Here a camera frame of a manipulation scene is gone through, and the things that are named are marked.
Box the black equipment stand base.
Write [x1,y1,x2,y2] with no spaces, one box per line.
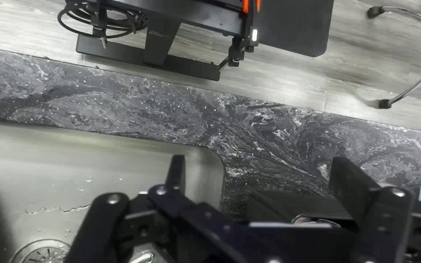
[74,0,251,84]

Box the black flat panel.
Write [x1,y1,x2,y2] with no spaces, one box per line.
[257,0,336,59]

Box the stainless steel sink basin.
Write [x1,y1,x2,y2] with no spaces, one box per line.
[0,119,228,263]

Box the chrome office chair base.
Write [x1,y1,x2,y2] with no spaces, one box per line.
[363,0,421,111]

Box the round metal sink drain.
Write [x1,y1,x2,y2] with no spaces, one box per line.
[8,237,73,263]

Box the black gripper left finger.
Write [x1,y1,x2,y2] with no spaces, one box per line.
[65,154,251,263]

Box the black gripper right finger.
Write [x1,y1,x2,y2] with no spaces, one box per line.
[327,155,421,263]

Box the black orange clamp tool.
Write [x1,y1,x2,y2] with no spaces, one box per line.
[217,0,264,70]

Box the coiled black cable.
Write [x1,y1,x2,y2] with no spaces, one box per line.
[55,0,149,41]

